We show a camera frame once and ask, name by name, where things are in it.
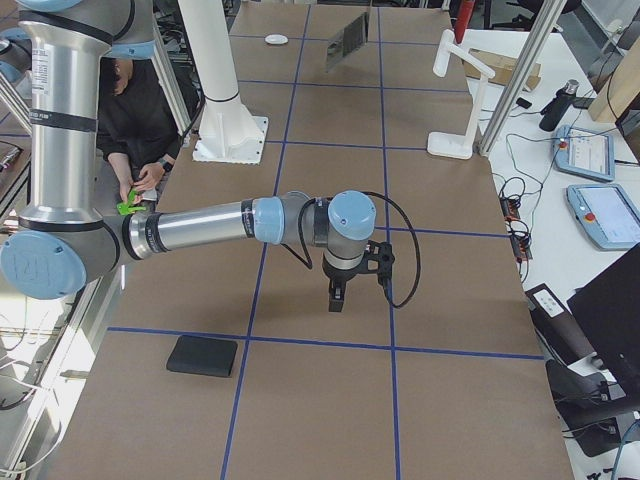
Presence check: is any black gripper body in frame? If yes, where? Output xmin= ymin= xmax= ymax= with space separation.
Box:
xmin=322 ymin=258 xmax=362 ymax=290

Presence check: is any black mouse pad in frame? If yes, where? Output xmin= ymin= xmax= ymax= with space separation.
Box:
xmin=166 ymin=335 xmax=238 ymax=378

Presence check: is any grey laptop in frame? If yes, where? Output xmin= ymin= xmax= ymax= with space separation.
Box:
xmin=325 ymin=7 xmax=371 ymax=72

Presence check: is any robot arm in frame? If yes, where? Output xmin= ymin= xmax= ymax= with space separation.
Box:
xmin=1 ymin=1 xmax=377 ymax=312

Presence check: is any white desk lamp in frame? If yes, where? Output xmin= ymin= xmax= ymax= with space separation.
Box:
xmin=426 ymin=28 xmax=496 ymax=160

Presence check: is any white computer mouse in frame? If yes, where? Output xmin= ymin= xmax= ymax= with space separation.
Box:
xmin=264 ymin=34 xmax=289 ymax=46

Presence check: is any seated person in black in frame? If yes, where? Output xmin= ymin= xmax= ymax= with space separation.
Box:
xmin=95 ymin=57 xmax=183 ymax=214

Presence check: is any cardboard box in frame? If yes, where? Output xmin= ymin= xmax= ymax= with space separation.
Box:
xmin=469 ymin=49 xmax=541 ymax=91

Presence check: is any black monitor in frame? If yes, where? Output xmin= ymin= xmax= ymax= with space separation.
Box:
xmin=568 ymin=246 xmax=639 ymax=394

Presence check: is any lower teach pendant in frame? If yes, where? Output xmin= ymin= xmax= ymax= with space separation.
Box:
xmin=566 ymin=183 xmax=639 ymax=251

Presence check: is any teach pendant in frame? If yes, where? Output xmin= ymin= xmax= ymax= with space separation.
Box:
xmin=552 ymin=124 xmax=615 ymax=182
xmin=566 ymin=183 xmax=639 ymax=251

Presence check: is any upper teach pendant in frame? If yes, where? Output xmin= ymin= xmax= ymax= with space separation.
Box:
xmin=552 ymin=124 xmax=615 ymax=182

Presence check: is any black water bottle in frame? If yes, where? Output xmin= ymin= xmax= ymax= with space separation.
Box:
xmin=539 ymin=79 xmax=579 ymax=132

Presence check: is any red cylinder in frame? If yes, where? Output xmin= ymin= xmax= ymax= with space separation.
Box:
xmin=454 ymin=0 xmax=475 ymax=44

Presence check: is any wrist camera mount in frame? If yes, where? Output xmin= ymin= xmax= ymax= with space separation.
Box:
xmin=363 ymin=240 xmax=395 ymax=289

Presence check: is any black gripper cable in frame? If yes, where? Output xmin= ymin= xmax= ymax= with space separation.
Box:
xmin=294 ymin=192 xmax=422 ymax=309

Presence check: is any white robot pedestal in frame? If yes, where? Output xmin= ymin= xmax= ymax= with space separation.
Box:
xmin=179 ymin=0 xmax=268 ymax=165

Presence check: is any green handled tool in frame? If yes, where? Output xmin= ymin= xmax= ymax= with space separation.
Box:
xmin=116 ymin=189 xmax=146 ymax=216

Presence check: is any aluminium post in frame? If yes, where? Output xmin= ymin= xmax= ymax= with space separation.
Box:
xmin=477 ymin=0 xmax=567 ymax=157

